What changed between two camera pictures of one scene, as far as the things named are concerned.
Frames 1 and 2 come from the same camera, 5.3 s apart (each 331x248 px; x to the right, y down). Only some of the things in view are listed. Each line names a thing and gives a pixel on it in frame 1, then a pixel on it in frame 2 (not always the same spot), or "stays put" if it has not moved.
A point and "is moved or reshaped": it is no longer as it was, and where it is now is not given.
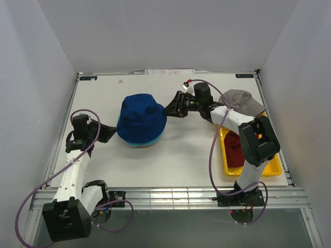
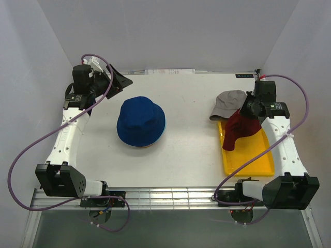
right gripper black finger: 177,107 → 245,108
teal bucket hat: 140,144 is moved or reshaped
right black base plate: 253,198 stays put
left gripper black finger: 106,133 → 119,82
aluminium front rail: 187,198 stays put
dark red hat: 234,152 is moved or reshaped
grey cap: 242,101 stays put
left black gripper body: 94,129 → 102,82
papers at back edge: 169,72 stays put
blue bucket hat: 141,119 stays put
